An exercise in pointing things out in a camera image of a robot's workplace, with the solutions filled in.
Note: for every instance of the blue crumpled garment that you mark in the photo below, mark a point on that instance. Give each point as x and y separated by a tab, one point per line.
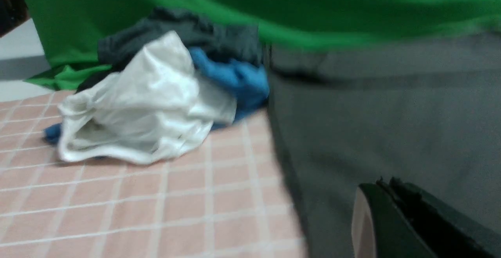
244	81

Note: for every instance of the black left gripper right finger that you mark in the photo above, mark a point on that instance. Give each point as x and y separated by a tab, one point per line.
442	230

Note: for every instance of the green backdrop cloth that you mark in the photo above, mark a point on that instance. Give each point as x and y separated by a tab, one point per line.
69	30

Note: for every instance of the gray long-sleeve top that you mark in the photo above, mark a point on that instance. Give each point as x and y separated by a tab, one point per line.
425	111

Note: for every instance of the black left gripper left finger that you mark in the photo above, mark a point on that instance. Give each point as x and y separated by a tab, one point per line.
380	230

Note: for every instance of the dark gray crumpled garment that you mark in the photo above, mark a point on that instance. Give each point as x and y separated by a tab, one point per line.
220	42

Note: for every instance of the white crumpled garment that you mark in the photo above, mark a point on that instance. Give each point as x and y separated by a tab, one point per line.
158	107

